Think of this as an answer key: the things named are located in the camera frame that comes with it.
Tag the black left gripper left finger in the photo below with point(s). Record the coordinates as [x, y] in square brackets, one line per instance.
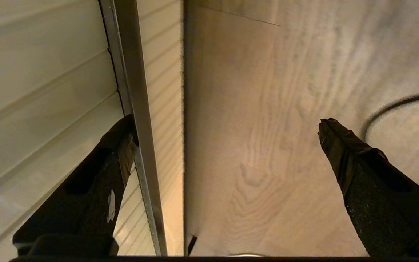
[78, 203]

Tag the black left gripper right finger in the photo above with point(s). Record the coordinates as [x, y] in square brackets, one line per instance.
[384, 203]

